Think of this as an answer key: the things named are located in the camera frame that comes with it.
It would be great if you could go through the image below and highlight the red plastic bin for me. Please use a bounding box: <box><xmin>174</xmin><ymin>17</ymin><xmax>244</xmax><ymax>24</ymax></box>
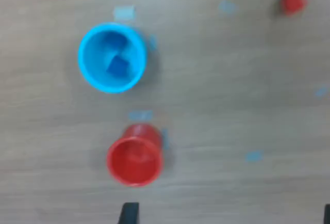
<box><xmin>106</xmin><ymin>123</ymin><xmax>165</xmax><ymax>187</ymax></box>

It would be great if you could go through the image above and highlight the blue plastic bin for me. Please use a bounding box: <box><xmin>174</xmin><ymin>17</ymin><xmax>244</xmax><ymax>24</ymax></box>
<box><xmin>78</xmin><ymin>22</ymin><xmax>148</xmax><ymax>94</ymax></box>

